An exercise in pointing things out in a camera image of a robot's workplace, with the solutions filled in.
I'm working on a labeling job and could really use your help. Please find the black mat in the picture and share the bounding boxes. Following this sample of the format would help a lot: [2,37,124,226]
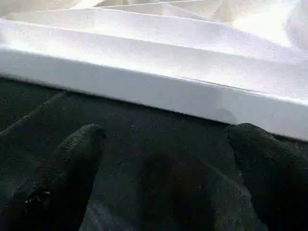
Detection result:
[0,76,308,231]

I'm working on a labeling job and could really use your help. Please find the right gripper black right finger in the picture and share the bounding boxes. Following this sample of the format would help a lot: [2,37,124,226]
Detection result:
[225,122,308,231]

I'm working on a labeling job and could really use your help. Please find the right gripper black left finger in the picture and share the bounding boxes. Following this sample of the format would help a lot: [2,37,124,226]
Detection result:
[0,123,107,231]

